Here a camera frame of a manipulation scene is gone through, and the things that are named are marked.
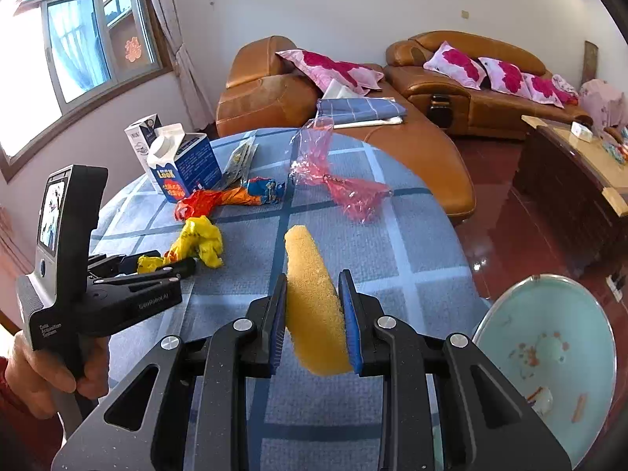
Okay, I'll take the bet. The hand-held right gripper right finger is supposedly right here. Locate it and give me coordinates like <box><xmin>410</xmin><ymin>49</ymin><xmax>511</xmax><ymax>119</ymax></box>
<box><xmin>338</xmin><ymin>270</ymin><xmax>572</xmax><ymax>471</ymax></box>

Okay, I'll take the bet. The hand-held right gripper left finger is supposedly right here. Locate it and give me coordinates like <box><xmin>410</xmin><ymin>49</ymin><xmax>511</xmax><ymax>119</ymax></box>
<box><xmin>51</xmin><ymin>273</ymin><xmax>288</xmax><ymax>471</ymax></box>

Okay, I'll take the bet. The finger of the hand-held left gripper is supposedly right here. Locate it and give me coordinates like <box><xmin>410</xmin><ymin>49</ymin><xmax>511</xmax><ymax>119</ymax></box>
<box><xmin>98</xmin><ymin>258</ymin><xmax>197</xmax><ymax>286</ymax></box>
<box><xmin>87</xmin><ymin>254</ymin><xmax>143</xmax><ymax>278</ymax></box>

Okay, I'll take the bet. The yellow wrapper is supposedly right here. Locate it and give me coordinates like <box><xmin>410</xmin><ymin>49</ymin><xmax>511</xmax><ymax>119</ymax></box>
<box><xmin>138</xmin><ymin>216</ymin><xmax>225</xmax><ymax>274</ymax></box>

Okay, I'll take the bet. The yellow sponge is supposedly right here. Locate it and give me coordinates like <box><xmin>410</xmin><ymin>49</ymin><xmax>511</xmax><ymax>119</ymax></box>
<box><xmin>284</xmin><ymin>225</ymin><xmax>352</xmax><ymax>376</ymax></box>

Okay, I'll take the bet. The teal enamel basin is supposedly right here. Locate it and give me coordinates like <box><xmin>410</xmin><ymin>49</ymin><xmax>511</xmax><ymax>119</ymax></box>
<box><xmin>472</xmin><ymin>275</ymin><xmax>617</xmax><ymax>470</ymax></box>

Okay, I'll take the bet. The person's left forearm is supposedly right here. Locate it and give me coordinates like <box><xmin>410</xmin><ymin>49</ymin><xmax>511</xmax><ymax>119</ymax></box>
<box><xmin>0</xmin><ymin>356</ymin><xmax>66</xmax><ymax>471</ymax></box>

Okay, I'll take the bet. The person's left hand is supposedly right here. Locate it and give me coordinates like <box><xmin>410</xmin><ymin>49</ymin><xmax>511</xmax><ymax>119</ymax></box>
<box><xmin>10</xmin><ymin>328</ymin><xmax>110</xmax><ymax>400</ymax></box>

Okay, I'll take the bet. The blue plaid tablecloth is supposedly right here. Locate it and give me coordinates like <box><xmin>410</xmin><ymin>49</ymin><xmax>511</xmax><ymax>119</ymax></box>
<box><xmin>91</xmin><ymin>128</ymin><xmax>487</xmax><ymax>471</ymax></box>

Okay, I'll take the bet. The orange crumpled wrapper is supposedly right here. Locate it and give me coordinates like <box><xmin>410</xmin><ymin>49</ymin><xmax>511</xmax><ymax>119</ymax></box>
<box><xmin>175</xmin><ymin>177</ymin><xmax>286</xmax><ymax>222</ymax></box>

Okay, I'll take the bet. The blue milk carton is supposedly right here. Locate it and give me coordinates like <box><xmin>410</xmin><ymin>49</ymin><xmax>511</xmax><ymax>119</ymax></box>
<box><xmin>146</xmin><ymin>125</ymin><xmax>222</xmax><ymax>204</ymax></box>

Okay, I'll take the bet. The silver foil sachet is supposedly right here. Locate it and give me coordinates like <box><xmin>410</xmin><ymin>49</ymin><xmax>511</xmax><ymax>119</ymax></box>
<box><xmin>223</xmin><ymin>137</ymin><xmax>259</xmax><ymax>190</ymax></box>

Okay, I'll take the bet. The pink plastic bag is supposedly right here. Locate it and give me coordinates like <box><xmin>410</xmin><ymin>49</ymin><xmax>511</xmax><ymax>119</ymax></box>
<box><xmin>288</xmin><ymin>119</ymin><xmax>394</xmax><ymax>225</ymax></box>

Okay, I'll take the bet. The tan leather chaise sofa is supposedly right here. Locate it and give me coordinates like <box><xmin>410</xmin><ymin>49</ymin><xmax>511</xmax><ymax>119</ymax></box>
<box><xmin>216</xmin><ymin>36</ymin><xmax>477</xmax><ymax>220</ymax></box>

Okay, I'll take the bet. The folded blue plaid sheet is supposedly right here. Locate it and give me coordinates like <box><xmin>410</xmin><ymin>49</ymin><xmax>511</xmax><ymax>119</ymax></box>
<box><xmin>316</xmin><ymin>97</ymin><xmax>408</xmax><ymax>129</ymax></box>

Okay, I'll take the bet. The pale pink curtain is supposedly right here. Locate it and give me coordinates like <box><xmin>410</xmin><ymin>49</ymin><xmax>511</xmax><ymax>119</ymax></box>
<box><xmin>146</xmin><ymin>0</ymin><xmax>219</xmax><ymax>134</ymax></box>

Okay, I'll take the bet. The long pink floral pillow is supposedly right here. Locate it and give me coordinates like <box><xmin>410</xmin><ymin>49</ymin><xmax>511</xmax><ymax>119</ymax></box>
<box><xmin>275</xmin><ymin>49</ymin><xmax>385</xmax><ymax>95</ymax></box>

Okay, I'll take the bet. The dark wooden coffee table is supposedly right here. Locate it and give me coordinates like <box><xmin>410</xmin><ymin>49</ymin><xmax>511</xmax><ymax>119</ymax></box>
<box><xmin>512</xmin><ymin>115</ymin><xmax>628</xmax><ymax>286</ymax></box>

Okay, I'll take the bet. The tan leather long sofa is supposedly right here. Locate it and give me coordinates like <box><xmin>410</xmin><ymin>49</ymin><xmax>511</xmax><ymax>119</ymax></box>
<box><xmin>385</xmin><ymin>31</ymin><xmax>595</xmax><ymax>141</ymax></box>

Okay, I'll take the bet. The pile of colourful small items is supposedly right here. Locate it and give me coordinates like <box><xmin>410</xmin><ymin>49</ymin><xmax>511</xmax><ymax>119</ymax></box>
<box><xmin>601</xmin><ymin>139</ymin><xmax>628</xmax><ymax>166</ymax></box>

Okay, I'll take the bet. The crumpled floral cloth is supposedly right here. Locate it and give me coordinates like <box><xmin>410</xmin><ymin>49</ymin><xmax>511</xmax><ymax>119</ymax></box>
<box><xmin>552</xmin><ymin>75</ymin><xmax>581</xmax><ymax>104</ymax></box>

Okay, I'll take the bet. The pink cloth covered furniture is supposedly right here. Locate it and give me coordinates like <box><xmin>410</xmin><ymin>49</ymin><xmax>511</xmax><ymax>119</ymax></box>
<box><xmin>579</xmin><ymin>78</ymin><xmax>628</xmax><ymax>129</ymax></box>

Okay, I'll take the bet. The rolled brown mat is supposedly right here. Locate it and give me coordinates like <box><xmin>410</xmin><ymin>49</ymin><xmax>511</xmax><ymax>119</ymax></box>
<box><xmin>583</xmin><ymin>40</ymin><xmax>600</xmax><ymax>89</ymax></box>

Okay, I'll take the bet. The window with grey frame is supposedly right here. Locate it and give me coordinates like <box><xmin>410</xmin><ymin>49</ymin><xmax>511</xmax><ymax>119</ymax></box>
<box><xmin>0</xmin><ymin>0</ymin><xmax>173</xmax><ymax>180</ymax></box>

